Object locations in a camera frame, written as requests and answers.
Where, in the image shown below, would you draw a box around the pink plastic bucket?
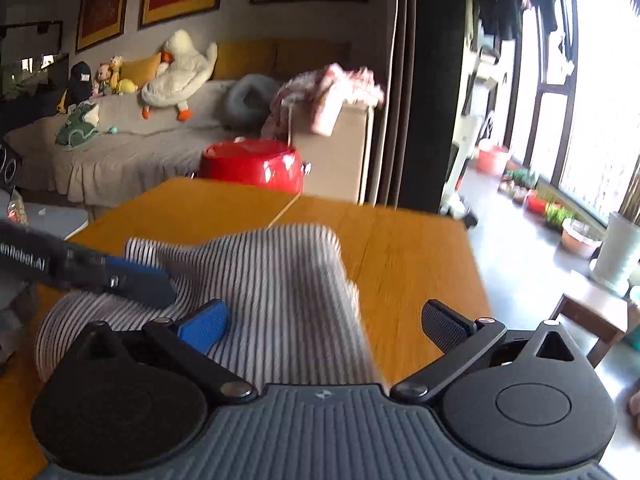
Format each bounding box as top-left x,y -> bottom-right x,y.
476,139 -> 511,177

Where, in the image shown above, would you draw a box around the red plant bowl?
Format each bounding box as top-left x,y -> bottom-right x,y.
524,190 -> 548,217

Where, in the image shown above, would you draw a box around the grey striped knit garment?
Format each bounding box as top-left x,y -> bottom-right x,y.
35,224 -> 383,388

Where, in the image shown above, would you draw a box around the black cap plush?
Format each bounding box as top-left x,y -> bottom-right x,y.
64,62 -> 93,110

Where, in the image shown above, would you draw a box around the red round stool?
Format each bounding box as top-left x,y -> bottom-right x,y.
196,139 -> 307,194

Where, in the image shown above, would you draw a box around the small doll toys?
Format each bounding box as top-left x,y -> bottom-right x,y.
92,55 -> 122,96

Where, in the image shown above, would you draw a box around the glass fish tank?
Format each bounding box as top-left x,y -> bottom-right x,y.
1,20 -> 70,114

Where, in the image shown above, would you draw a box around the grey covered sofa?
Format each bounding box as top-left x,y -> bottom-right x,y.
6,80 -> 262,208

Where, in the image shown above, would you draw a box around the white goose plush toy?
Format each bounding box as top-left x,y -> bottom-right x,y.
140,29 -> 218,122

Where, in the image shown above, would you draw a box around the green plush toy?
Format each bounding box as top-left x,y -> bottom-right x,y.
55,101 -> 99,150

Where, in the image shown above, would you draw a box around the yellow cushion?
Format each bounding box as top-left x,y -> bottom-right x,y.
120,52 -> 162,89

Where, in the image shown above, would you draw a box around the white plant pot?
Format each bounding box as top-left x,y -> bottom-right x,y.
590,212 -> 640,296

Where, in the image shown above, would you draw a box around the grey neck pillow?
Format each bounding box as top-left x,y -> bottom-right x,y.
221,74 -> 281,129

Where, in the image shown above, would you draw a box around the dark wooden stool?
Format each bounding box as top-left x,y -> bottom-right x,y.
550,271 -> 639,368

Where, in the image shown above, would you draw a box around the pink basin pot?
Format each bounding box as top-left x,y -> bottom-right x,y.
561,218 -> 602,259

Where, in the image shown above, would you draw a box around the pink blanket pile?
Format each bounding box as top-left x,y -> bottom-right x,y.
260,63 -> 385,139

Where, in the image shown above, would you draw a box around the white floor cleaner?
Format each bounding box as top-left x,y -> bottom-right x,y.
439,46 -> 500,229

